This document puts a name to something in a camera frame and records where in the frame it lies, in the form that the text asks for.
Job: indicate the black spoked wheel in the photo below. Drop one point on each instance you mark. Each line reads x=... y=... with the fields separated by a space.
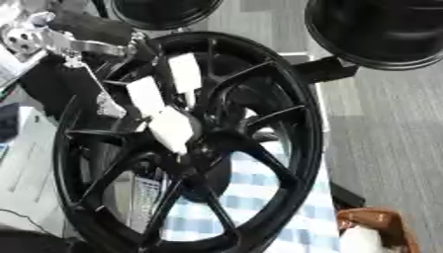
x=300 y=131

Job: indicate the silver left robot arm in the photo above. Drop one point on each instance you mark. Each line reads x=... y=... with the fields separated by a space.
x=23 y=39

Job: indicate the black stand bracket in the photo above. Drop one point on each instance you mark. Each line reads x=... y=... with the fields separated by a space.
x=326 y=69

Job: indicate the grey perforated panel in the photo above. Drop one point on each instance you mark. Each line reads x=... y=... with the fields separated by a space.
x=144 y=201

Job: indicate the large black round tyre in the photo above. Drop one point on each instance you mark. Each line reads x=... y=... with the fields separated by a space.
x=381 y=29

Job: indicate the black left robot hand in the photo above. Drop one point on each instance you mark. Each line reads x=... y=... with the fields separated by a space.
x=86 y=26

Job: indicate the white pin with flat head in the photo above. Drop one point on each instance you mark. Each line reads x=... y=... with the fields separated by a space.
x=171 y=128

